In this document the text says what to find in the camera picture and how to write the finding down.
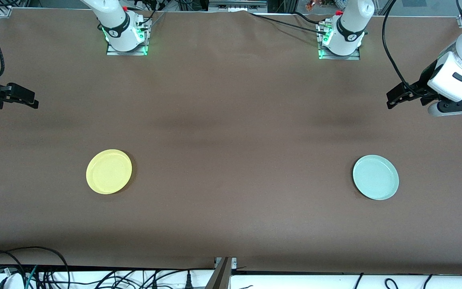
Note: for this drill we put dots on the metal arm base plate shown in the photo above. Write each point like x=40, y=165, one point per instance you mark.
x=353, y=57
x=112, y=52

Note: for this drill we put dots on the white workbench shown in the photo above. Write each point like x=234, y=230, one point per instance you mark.
x=295, y=283

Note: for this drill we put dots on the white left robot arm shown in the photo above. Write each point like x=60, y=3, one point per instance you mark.
x=349, y=28

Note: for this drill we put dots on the black power plug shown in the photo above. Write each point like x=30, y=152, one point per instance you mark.
x=189, y=283

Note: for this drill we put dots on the aluminium profile post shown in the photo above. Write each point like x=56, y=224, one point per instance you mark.
x=221, y=277

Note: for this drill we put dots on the yellow round plate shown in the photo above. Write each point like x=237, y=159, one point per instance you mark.
x=108, y=171

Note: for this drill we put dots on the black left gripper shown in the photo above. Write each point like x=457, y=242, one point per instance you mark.
x=424, y=82

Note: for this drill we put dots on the brown table cover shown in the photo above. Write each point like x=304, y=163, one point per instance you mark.
x=231, y=100

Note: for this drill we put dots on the pale green round plate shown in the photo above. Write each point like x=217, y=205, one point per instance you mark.
x=375, y=177

